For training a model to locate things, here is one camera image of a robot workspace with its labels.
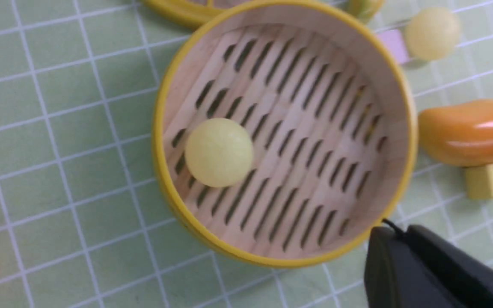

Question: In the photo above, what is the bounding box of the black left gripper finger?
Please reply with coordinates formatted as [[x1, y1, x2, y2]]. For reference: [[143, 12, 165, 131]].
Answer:
[[364, 219, 493, 308]]

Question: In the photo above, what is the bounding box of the yellow bun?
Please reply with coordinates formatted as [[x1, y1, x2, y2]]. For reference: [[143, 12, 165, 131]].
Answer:
[[404, 6, 462, 61], [184, 118, 254, 188]]

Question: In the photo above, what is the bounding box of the bamboo steamer tray yellow rim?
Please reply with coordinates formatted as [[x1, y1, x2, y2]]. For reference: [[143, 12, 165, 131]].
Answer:
[[152, 0, 417, 268]]

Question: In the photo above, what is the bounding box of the woven bamboo steamer lid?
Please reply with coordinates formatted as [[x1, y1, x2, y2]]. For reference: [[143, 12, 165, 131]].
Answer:
[[143, 0, 247, 30]]

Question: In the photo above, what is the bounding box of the yellow cube block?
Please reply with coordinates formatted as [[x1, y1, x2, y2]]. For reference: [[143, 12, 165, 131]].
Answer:
[[463, 164, 493, 200]]

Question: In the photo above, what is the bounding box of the orange toy mango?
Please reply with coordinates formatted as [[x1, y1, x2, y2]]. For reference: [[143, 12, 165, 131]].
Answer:
[[417, 99, 493, 166]]

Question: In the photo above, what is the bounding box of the pink cube block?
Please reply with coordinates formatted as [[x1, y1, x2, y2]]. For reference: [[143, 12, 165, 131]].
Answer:
[[376, 29, 411, 64]]

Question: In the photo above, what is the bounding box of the yellow toy banana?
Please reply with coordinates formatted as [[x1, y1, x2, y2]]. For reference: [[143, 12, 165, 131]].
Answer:
[[346, 0, 386, 24]]

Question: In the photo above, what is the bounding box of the green checkered tablecloth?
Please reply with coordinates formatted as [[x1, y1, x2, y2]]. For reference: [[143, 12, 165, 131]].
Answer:
[[0, 0, 493, 308]]

